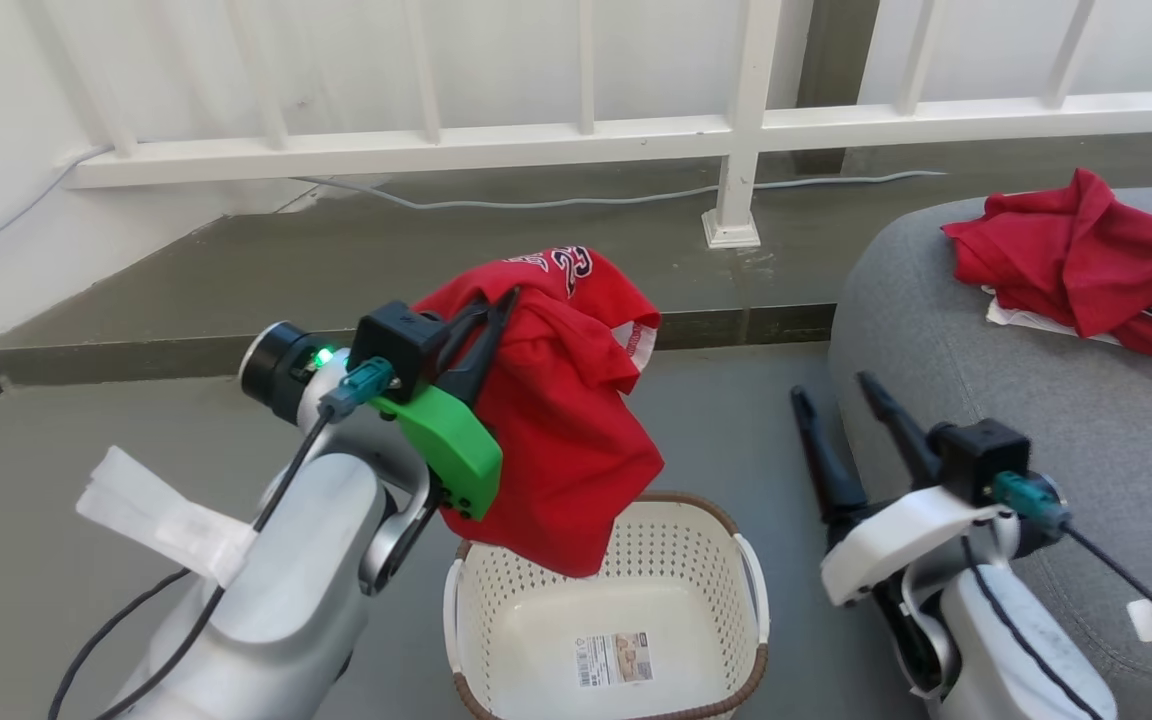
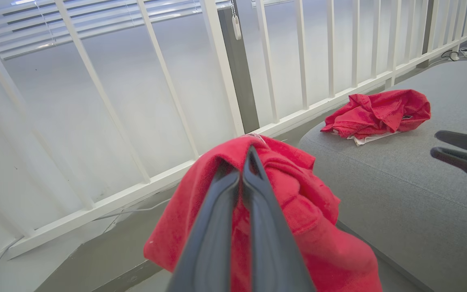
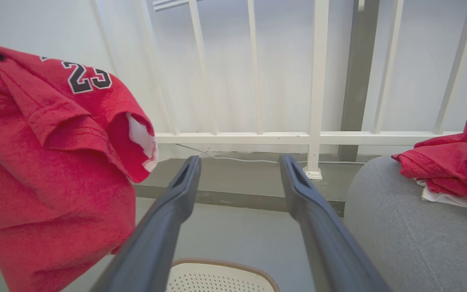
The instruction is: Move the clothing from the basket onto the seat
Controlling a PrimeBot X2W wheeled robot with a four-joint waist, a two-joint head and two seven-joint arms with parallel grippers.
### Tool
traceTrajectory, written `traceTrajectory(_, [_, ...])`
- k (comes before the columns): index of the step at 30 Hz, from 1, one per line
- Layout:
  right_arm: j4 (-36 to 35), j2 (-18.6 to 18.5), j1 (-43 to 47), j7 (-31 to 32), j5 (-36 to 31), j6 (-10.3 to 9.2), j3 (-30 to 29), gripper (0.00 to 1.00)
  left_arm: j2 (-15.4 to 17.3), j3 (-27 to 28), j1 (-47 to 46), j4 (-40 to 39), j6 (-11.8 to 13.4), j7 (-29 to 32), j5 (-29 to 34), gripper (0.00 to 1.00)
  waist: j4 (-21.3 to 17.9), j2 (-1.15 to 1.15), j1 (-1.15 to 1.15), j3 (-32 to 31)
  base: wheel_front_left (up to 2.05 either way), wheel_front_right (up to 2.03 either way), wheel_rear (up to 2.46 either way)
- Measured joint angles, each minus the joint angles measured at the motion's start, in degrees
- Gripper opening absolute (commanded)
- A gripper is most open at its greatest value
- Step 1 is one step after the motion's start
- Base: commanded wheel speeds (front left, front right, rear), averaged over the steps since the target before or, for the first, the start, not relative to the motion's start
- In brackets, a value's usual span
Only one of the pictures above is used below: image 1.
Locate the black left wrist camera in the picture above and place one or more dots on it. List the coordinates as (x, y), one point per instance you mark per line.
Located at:
(396, 340)

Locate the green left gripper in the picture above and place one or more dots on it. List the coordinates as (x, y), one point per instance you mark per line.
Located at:
(456, 450)

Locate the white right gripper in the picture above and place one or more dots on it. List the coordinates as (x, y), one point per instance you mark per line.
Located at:
(896, 535)

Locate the white tape tag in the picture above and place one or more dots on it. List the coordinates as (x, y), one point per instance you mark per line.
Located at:
(166, 520)

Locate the red Bulls 23 jersey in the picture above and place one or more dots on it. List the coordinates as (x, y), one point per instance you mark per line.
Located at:
(566, 440)

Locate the white railing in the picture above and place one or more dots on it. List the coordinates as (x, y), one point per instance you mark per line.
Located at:
(746, 130)

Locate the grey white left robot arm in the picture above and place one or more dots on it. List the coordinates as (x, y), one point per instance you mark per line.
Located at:
(306, 560)

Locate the basket product label sticker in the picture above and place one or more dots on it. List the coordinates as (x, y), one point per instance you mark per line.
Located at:
(614, 658)

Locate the white plastic laundry basket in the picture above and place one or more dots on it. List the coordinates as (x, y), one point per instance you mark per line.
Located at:
(536, 640)

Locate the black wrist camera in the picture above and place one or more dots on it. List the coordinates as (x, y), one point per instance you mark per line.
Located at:
(976, 455)
(396, 340)

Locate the plain red garment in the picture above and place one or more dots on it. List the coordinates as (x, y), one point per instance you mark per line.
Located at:
(1086, 260)

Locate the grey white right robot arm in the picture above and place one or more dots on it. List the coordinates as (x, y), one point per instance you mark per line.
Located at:
(1016, 660)

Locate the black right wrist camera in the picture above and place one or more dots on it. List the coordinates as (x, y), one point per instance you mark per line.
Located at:
(976, 455)

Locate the grey fabric sofa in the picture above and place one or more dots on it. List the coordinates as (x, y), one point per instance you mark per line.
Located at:
(1086, 420)

